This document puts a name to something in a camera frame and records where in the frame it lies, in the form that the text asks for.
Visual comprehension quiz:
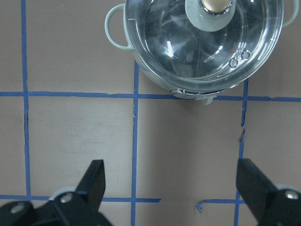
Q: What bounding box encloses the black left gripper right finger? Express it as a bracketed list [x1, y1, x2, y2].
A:
[236, 158, 301, 226]

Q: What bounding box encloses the glass pot lid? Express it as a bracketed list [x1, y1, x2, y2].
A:
[125, 0, 284, 91]

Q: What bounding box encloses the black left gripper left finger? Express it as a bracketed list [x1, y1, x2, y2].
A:
[0, 160, 111, 226]

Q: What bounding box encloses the pale green cooking pot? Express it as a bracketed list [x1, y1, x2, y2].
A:
[104, 0, 300, 105]

